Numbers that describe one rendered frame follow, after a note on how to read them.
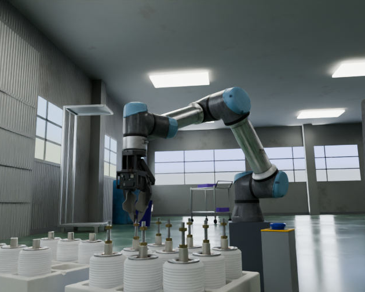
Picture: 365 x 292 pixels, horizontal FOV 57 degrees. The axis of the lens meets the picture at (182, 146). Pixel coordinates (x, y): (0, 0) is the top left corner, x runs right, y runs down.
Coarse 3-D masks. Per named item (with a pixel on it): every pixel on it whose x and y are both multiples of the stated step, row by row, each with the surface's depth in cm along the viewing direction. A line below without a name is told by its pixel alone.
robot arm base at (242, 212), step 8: (240, 200) 155; (248, 200) 154; (256, 200) 155; (240, 208) 154; (248, 208) 153; (256, 208) 153; (232, 216) 157; (240, 216) 152; (248, 216) 151; (256, 216) 151
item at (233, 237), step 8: (232, 224) 150; (240, 224) 149; (248, 224) 149; (256, 224) 148; (264, 224) 148; (232, 232) 149; (240, 232) 149; (248, 232) 148; (256, 232) 148; (232, 240) 148; (240, 240) 148; (248, 240) 148; (256, 240) 147; (240, 248) 147; (248, 248) 147; (256, 248) 147; (248, 256) 147; (256, 256) 146; (248, 264) 146; (256, 264) 146
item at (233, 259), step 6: (222, 252) 94; (228, 252) 94; (234, 252) 94; (240, 252) 96; (228, 258) 93; (234, 258) 94; (240, 258) 96; (228, 264) 93; (234, 264) 93; (240, 264) 95; (228, 270) 93; (234, 270) 93; (240, 270) 95; (228, 276) 92; (234, 276) 93; (240, 276) 94
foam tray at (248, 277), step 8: (248, 272) 99; (256, 272) 99; (88, 280) 92; (232, 280) 89; (240, 280) 89; (248, 280) 91; (256, 280) 96; (72, 288) 85; (80, 288) 84; (88, 288) 83; (96, 288) 83; (112, 288) 83; (120, 288) 83; (224, 288) 81; (232, 288) 82; (240, 288) 86; (248, 288) 90; (256, 288) 96
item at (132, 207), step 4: (128, 192) 102; (132, 192) 105; (128, 196) 102; (132, 196) 103; (136, 196) 104; (128, 200) 101; (132, 200) 103; (124, 204) 99; (128, 204) 101; (132, 204) 102; (124, 208) 99; (128, 208) 101; (132, 208) 102; (128, 212) 101; (132, 212) 102; (132, 216) 102; (136, 216) 103; (132, 220) 102
